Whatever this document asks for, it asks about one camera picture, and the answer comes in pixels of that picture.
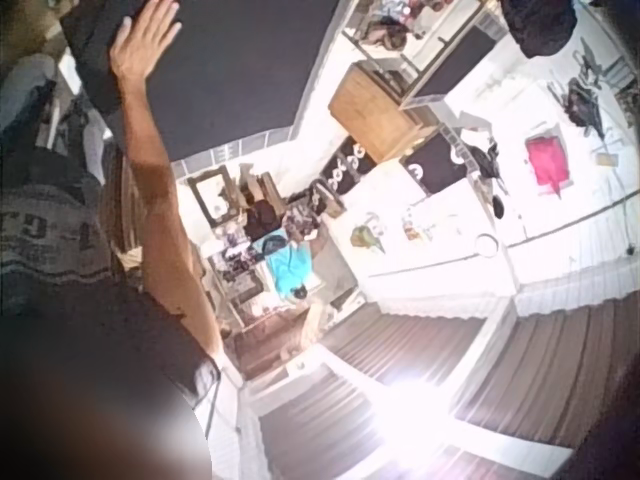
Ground person's right hand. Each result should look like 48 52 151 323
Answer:
109 0 183 82

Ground black cloth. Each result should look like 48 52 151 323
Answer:
60 0 347 162

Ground person's legs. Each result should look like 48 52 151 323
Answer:
0 52 119 184

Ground framed mirror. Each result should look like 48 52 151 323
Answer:
191 166 235 227

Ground cluttered shelf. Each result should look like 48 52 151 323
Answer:
188 163 324 329

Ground black garment with white print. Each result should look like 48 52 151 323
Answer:
318 134 382 193
403 133 467 195

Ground wooden box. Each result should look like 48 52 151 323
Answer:
327 64 442 164

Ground white shirt with green print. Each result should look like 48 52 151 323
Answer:
348 212 396 281

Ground grey rolling shutter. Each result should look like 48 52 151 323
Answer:
319 299 501 392
449 297 640 451
257 367 401 480

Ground white round plate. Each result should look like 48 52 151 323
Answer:
474 232 499 257

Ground plain black hanging garment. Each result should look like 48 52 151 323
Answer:
501 0 595 60

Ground pink garment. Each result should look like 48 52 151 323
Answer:
523 136 574 199

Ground black bag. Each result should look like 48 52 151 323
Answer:
562 77 607 139

